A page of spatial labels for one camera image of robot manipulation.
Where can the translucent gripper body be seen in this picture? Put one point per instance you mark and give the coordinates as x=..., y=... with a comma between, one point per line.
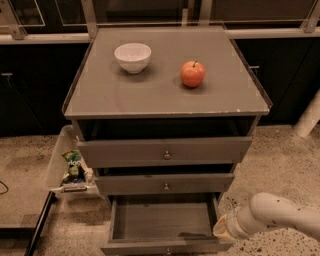
x=232, y=222

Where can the grey bottom drawer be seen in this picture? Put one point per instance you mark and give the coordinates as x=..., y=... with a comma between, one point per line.
x=166, y=225

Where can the grey drawer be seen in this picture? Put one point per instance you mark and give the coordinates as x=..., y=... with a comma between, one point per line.
x=166, y=225
x=164, y=152
x=163, y=184

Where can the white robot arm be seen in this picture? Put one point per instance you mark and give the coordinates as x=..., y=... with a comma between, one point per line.
x=267, y=212

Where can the grey middle drawer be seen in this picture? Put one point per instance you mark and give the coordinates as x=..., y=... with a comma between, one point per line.
x=163, y=184

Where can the grey top drawer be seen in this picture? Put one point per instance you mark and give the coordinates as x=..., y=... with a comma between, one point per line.
x=164, y=152

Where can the grey wooden drawer cabinet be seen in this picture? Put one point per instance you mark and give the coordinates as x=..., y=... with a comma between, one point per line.
x=108, y=103

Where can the green snack bag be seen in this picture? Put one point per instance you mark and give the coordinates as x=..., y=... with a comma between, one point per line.
x=75, y=173

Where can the red apple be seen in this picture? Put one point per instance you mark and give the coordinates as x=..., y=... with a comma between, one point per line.
x=192, y=74

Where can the clear plastic storage bin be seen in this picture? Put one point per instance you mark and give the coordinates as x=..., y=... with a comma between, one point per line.
x=67, y=141

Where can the white ceramic bowl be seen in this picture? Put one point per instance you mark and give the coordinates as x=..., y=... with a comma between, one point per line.
x=133, y=57

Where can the white cylindrical post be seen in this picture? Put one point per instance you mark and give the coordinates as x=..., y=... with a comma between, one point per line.
x=309, y=118

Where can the metal railing frame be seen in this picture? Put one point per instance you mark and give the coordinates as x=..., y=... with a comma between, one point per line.
x=78, y=21

